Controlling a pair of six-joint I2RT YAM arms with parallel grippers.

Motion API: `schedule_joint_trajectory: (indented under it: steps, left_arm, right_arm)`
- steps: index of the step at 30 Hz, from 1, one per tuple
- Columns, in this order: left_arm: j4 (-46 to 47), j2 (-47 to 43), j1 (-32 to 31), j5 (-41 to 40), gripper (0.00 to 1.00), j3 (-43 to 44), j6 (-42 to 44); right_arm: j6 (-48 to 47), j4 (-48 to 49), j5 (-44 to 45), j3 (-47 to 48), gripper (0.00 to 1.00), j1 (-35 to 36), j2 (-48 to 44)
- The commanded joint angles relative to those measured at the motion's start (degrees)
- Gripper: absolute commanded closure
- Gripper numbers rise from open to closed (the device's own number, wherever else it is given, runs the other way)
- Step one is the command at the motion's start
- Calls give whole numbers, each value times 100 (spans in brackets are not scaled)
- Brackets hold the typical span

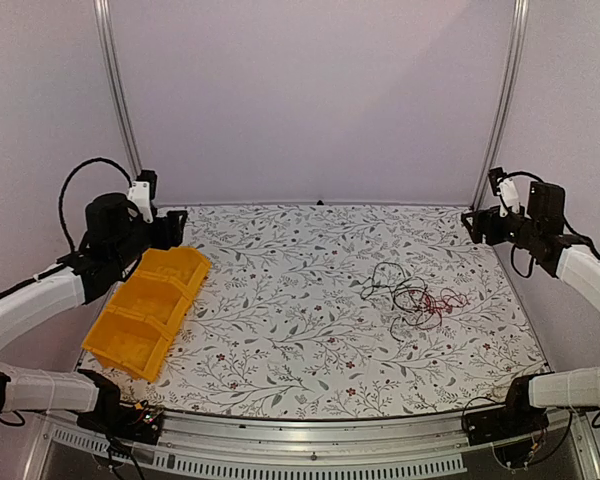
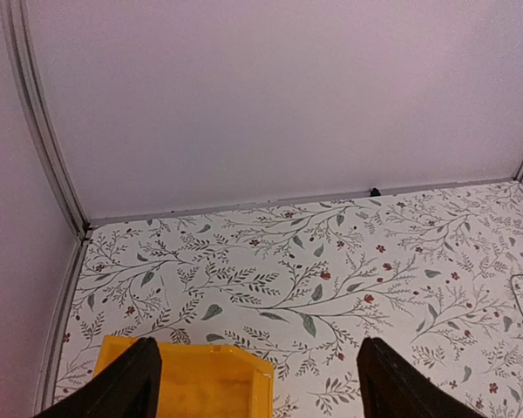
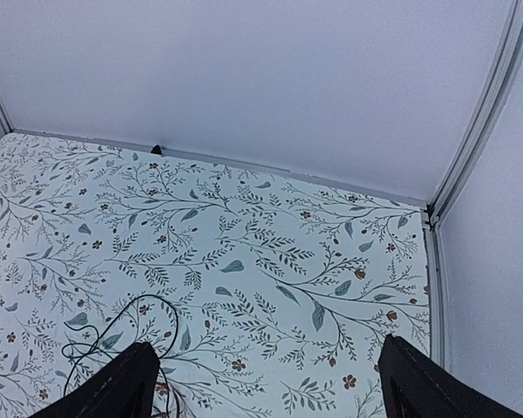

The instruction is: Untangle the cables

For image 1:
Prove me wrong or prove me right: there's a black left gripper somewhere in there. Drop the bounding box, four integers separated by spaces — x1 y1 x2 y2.
111 208 188 271

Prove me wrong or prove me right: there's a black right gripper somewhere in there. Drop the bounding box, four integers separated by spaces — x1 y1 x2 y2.
462 206 542 251

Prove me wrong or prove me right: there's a red thin cable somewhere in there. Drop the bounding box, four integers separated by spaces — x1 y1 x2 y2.
392 279 470 333

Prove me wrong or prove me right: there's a black thin cable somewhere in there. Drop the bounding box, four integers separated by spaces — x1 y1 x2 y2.
359 261 411 343

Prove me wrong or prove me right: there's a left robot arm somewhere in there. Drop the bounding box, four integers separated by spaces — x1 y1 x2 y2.
0 193 187 434

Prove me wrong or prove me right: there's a yellow far bin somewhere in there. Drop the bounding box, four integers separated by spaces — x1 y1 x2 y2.
134 247 212 299

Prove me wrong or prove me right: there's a yellow bin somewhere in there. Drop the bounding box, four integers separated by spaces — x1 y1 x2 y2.
82 307 174 383
108 273 194 337
134 247 212 299

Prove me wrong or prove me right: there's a yellow middle bin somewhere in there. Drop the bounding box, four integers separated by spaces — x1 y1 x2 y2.
108 273 194 337

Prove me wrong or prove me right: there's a yellow near bin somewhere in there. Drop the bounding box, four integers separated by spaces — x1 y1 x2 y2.
82 307 174 383

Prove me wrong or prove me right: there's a floral patterned table mat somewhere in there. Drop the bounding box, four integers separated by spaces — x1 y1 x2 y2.
106 205 548 420

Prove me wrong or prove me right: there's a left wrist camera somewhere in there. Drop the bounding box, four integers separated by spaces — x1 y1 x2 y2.
127 170 157 224

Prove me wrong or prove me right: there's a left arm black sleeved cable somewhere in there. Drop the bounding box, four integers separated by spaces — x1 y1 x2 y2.
57 157 133 252

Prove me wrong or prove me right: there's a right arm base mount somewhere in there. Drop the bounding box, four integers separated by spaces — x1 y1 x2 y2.
461 397 549 470

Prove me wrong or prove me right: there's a right aluminium frame post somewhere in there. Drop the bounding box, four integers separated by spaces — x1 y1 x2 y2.
470 0 530 210

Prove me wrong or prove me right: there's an aluminium frame post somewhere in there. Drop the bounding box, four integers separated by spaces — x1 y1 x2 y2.
93 0 142 176
470 0 530 210

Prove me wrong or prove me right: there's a front aluminium rail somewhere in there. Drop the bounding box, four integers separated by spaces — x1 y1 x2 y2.
24 410 600 479

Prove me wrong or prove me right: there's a left aluminium frame post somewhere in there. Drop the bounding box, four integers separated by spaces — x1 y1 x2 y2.
93 0 142 176

